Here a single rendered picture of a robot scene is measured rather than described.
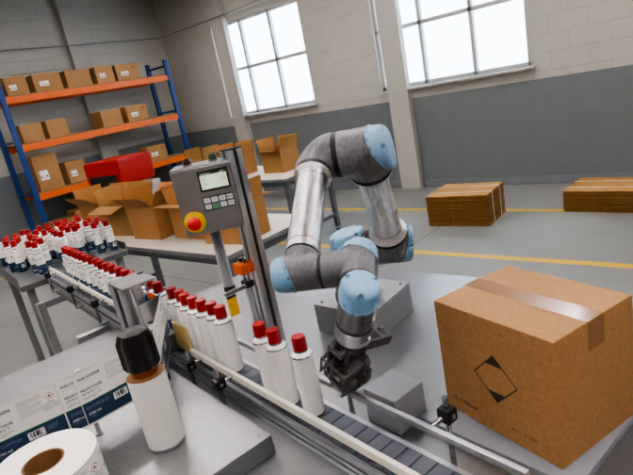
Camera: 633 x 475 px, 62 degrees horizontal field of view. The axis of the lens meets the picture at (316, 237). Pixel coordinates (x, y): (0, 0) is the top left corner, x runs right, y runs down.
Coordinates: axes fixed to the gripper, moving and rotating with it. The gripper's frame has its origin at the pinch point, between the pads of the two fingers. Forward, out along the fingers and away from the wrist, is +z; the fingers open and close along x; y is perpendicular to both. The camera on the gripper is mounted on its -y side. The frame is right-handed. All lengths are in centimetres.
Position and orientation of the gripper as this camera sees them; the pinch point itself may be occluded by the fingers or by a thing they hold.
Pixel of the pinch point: (350, 385)
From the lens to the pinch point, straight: 124.4
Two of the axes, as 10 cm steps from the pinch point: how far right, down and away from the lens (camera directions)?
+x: 6.9, 5.1, -5.2
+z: -0.5, 7.4, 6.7
